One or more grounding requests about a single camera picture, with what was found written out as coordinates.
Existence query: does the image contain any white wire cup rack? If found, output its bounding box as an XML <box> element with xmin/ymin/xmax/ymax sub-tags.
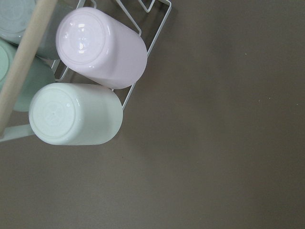
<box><xmin>0</xmin><ymin>0</ymin><xmax>172</xmax><ymax>142</ymax></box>

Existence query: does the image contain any pink cup in rack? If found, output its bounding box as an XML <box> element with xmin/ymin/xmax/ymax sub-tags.
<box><xmin>56</xmin><ymin>7</ymin><xmax>147</xmax><ymax>89</ymax></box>

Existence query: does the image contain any mint cup in rack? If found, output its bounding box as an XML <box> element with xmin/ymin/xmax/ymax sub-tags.
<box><xmin>0</xmin><ymin>39</ymin><xmax>55</xmax><ymax>112</ymax></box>

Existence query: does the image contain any white cup in rack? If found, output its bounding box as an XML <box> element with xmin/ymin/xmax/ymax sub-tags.
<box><xmin>29</xmin><ymin>83</ymin><xmax>123</xmax><ymax>146</ymax></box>

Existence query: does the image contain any grey cup in rack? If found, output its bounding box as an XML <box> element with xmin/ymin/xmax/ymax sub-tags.
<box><xmin>0</xmin><ymin>0</ymin><xmax>73</xmax><ymax>60</ymax></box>

